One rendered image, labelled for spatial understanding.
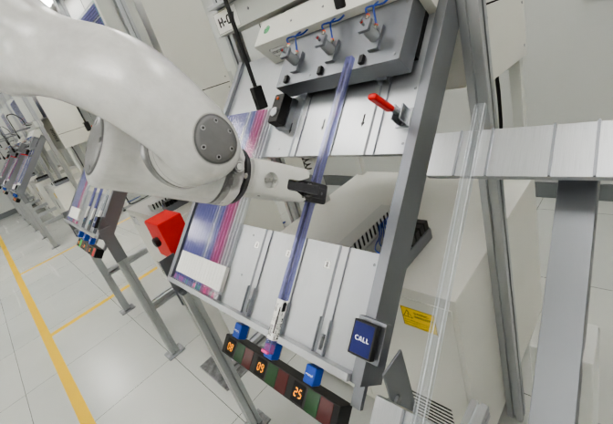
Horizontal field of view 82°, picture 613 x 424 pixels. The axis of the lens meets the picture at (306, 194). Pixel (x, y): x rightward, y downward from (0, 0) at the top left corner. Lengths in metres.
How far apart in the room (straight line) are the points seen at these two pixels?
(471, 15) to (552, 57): 1.50
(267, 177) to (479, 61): 0.51
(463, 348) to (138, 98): 0.84
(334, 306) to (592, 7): 1.91
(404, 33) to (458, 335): 0.65
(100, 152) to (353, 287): 0.43
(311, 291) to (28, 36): 0.54
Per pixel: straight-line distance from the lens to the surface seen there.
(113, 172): 0.38
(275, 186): 0.46
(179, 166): 0.33
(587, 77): 2.28
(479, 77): 0.81
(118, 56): 0.34
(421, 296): 0.89
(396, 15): 0.75
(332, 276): 0.65
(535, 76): 2.31
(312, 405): 0.69
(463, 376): 1.02
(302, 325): 0.69
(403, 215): 0.60
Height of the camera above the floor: 1.19
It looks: 21 degrees down
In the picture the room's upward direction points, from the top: 18 degrees counter-clockwise
